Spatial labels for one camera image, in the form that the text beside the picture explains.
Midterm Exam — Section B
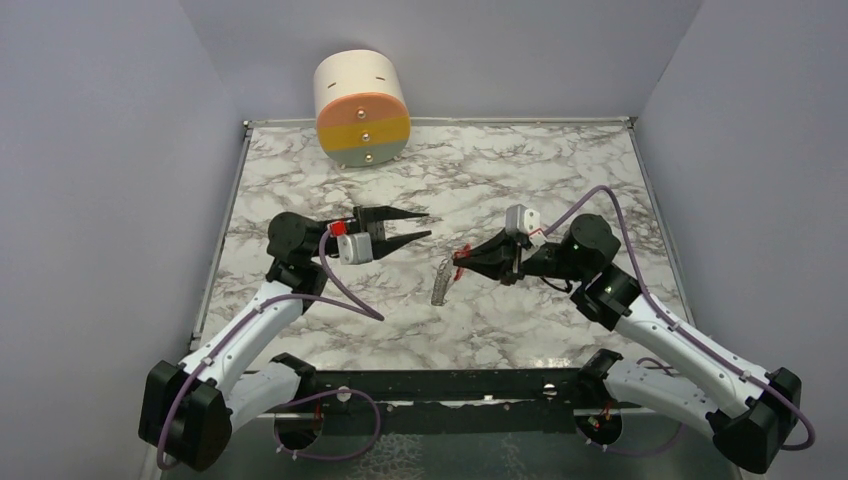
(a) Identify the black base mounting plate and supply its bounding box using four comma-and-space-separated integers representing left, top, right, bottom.
182, 354, 713, 435

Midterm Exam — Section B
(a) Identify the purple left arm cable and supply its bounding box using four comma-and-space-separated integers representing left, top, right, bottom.
156, 228, 386, 464

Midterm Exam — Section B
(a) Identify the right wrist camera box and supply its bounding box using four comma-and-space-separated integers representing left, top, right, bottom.
504, 204, 546, 249

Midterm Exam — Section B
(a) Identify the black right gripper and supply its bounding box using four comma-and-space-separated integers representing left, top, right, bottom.
454, 227, 589, 286

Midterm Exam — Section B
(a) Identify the striped cylindrical drawer cabinet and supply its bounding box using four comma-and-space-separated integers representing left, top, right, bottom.
313, 49, 411, 169

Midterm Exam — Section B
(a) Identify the aluminium frame rail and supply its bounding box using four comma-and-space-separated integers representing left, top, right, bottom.
157, 369, 746, 420

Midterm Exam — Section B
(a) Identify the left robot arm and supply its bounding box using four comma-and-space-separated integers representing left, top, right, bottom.
139, 206, 429, 471

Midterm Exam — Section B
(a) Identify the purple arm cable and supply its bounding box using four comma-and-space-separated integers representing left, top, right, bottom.
543, 185, 817, 458
156, 228, 386, 464

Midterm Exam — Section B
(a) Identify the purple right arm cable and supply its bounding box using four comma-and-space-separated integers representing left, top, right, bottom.
543, 185, 817, 458

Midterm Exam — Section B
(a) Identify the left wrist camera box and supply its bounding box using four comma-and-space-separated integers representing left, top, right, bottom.
328, 220, 375, 265

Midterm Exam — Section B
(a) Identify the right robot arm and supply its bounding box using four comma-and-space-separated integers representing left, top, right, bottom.
453, 211, 802, 474

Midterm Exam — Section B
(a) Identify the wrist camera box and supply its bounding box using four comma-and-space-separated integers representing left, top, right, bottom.
504, 204, 546, 249
328, 220, 375, 265

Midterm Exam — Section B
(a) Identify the red plastic key tag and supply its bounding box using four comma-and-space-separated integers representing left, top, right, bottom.
452, 243, 472, 261

